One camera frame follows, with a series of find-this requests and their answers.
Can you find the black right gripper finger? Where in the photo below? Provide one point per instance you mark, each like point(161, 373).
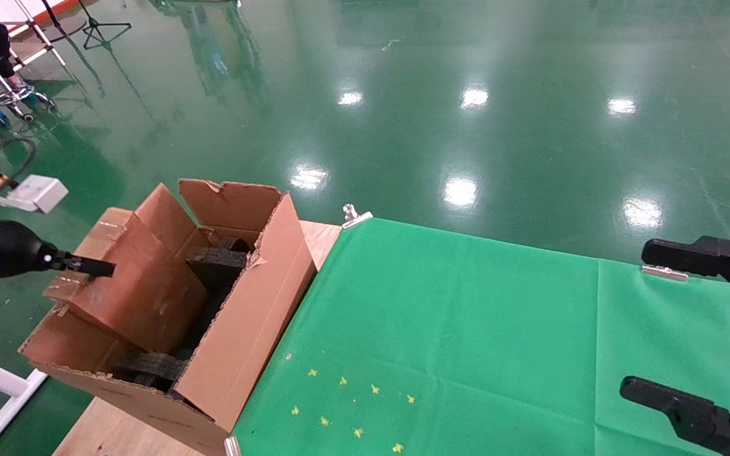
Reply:
point(694, 415)
point(707, 256)

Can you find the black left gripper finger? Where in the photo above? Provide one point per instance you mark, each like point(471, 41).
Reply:
point(92, 266)

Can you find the small brown cardboard box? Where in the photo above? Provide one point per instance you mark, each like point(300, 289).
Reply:
point(143, 285)

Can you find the large open cardboard carton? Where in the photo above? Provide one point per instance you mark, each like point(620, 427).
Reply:
point(244, 329)

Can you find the chrome wheeled stool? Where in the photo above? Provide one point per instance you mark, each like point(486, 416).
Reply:
point(16, 95)

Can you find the green cloth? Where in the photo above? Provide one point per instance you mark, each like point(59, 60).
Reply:
point(498, 342)

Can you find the white stand legs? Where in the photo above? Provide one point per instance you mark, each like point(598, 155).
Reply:
point(42, 41)

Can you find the black round base stand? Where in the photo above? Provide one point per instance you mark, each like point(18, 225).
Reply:
point(64, 25)

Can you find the black tripod stand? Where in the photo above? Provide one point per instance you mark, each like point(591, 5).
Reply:
point(102, 28)

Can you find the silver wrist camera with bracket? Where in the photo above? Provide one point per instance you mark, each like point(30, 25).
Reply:
point(38, 193)

